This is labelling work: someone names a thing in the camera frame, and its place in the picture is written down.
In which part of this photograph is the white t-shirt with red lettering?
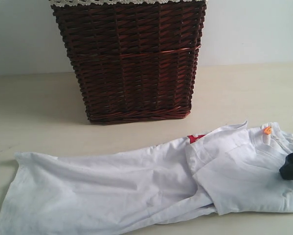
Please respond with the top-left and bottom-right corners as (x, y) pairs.
(0, 122), (293, 235)

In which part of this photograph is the dark brown wicker basket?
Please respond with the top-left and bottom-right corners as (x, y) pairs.
(51, 0), (207, 124)

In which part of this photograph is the grey fabric liner lace trim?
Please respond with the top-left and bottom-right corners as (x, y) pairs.
(47, 0), (207, 8)

